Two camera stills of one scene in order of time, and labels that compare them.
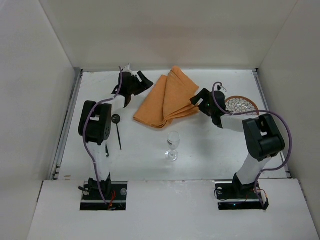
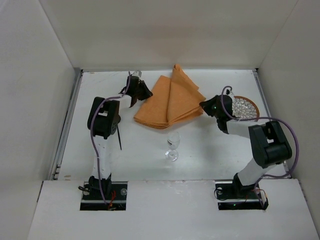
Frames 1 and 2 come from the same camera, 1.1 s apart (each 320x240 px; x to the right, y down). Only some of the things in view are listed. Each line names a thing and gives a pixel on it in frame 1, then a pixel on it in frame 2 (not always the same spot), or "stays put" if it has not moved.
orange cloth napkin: [171, 98] stays put
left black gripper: [137, 83] to [139, 89]
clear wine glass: [173, 139] stays put
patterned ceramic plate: [241, 104] stays put
